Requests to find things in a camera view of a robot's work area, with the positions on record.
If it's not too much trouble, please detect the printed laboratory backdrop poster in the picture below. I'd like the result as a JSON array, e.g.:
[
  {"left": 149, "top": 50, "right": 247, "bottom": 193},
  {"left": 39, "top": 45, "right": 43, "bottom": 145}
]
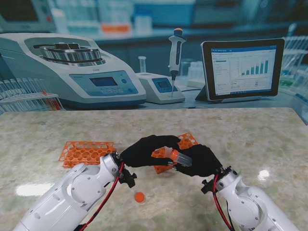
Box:
[{"left": 0, "top": 0, "right": 308, "bottom": 114}]

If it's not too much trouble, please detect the orange test tube rack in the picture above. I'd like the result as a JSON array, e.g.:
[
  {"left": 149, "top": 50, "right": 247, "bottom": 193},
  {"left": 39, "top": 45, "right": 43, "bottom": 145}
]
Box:
[
  {"left": 151, "top": 132, "right": 200, "bottom": 174},
  {"left": 58, "top": 141, "right": 116, "bottom": 168}
]

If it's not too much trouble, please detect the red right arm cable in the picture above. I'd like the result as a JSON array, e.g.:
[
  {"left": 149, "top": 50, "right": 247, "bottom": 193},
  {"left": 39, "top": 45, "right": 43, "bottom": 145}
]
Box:
[{"left": 213, "top": 174, "right": 233, "bottom": 231}]

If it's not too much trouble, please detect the red left arm cable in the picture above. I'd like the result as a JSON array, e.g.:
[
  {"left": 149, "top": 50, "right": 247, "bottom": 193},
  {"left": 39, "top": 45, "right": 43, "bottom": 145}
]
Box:
[{"left": 79, "top": 162, "right": 125, "bottom": 231}]

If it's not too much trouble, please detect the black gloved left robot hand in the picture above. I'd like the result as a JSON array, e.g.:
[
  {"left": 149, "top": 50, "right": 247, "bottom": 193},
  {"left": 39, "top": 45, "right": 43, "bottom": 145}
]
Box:
[{"left": 120, "top": 134, "right": 181, "bottom": 168}]

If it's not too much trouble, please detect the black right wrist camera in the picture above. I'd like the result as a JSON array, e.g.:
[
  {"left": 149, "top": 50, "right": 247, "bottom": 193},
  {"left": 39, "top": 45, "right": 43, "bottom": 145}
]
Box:
[{"left": 201, "top": 179, "right": 217, "bottom": 194}]

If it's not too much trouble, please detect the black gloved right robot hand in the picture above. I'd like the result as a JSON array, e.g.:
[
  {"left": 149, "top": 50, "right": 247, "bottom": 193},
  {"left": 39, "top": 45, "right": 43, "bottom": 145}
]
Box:
[{"left": 173, "top": 144, "right": 223, "bottom": 178}]

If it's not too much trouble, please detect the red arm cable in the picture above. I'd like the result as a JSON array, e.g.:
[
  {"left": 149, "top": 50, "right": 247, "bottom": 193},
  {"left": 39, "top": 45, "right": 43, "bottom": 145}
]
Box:
[
  {"left": 213, "top": 174, "right": 233, "bottom": 231},
  {"left": 79, "top": 162, "right": 125, "bottom": 231}
]

